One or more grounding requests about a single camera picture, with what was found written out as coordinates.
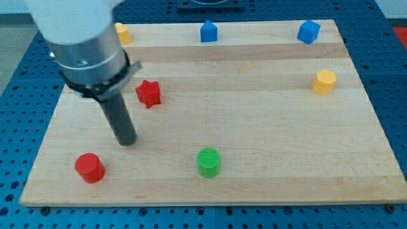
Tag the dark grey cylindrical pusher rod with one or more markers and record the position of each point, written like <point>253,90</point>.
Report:
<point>116,112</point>

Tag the black clamp ring with bracket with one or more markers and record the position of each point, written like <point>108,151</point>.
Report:
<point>106,89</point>

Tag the red star block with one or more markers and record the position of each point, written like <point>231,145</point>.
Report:
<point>149,93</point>

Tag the yellow block behind arm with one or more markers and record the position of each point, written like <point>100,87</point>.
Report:
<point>123,33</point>

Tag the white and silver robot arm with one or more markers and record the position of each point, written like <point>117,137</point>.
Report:
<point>83,41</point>

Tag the red cylinder block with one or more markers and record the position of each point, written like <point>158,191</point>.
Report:
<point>90,168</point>

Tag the green cylinder block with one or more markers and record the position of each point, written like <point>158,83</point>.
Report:
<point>209,162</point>

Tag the blue pentagon house block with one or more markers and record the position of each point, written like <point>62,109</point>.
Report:
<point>208,32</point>

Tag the wooden board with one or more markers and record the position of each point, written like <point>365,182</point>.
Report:
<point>249,96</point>

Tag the blue cube block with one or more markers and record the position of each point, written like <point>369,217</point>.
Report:
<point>308,32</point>

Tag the yellow hexagon block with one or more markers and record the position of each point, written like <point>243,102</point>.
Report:
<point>324,82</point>

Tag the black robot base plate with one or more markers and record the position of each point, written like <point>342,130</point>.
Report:
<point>209,4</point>

